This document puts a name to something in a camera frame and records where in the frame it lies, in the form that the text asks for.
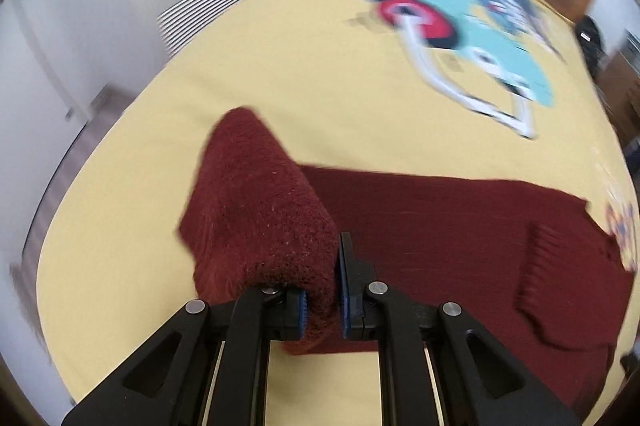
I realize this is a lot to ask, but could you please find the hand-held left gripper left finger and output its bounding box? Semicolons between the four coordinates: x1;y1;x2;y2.
62;286;307;426

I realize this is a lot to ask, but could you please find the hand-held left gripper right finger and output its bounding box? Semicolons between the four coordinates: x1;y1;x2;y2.
339;232;583;426

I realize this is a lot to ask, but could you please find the maroon knit sweater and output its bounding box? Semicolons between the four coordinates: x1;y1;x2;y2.
175;106;638;357

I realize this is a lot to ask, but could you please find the yellow printed blanket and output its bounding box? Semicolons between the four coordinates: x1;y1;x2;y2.
37;0;640;426

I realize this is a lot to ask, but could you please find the wooden dresser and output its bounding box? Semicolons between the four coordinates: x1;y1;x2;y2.
597;31;640;137

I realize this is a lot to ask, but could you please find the black backpack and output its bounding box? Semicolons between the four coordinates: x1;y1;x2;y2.
572;13;608;72

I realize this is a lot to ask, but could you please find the white wardrobe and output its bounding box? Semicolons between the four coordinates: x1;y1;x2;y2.
0;0;351;187

